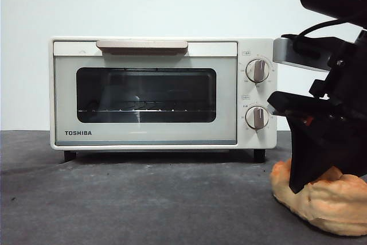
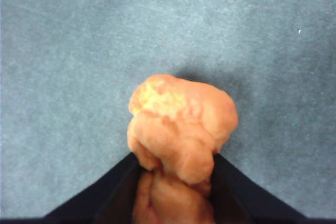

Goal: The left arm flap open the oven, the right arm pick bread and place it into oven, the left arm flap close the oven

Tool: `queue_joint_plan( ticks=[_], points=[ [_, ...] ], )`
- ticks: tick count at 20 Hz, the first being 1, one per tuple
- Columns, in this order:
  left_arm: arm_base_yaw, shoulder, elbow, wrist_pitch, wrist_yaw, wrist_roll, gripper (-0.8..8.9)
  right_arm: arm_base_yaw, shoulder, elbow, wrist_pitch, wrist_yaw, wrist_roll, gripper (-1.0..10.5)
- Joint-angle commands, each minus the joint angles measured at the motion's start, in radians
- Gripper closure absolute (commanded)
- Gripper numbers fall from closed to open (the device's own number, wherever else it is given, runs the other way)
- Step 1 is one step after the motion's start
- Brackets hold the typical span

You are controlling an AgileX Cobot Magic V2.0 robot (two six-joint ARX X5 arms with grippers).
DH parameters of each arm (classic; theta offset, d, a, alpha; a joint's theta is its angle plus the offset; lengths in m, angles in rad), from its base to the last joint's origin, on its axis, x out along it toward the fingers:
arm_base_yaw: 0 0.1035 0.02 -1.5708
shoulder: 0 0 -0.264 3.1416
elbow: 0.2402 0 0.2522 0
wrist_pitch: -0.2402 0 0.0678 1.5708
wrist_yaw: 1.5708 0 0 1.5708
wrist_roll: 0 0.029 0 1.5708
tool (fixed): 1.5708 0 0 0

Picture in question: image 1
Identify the dark grey table cloth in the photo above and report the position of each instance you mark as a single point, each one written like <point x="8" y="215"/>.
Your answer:
<point x="143" y="213"/>

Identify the beige oven knob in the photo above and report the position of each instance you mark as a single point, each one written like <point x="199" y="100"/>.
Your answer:
<point x="258" y="70"/>
<point x="257" y="117"/>

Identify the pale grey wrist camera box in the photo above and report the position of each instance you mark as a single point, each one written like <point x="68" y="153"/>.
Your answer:
<point x="279" y="50"/>

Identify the golden bread loaf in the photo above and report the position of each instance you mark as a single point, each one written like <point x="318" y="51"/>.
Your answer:
<point x="329" y="210"/>

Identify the white Toshiba toaster oven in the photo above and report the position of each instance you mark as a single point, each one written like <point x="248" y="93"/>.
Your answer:
<point x="258" y="47"/>

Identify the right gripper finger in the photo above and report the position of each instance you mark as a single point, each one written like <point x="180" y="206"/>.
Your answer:
<point x="309" y="153"/>

